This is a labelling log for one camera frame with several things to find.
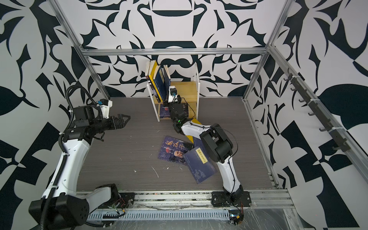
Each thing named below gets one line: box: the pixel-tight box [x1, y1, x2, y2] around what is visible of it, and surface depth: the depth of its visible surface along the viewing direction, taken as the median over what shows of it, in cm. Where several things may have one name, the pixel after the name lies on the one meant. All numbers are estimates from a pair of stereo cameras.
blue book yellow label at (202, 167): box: [183, 146, 218, 185], surface depth 86 cm
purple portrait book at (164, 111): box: [159, 103, 171, 119], surface depth 104 cm
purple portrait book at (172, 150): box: [157, 136, 195, 166], surface depth 92 cm
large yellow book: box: [148, 59, 164, 103], surface depth 81 cm
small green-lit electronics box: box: [228, 209, 244, 226], surface depth 73 cm
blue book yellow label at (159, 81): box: [153, 65, 167, 102], surface depth 85 cm
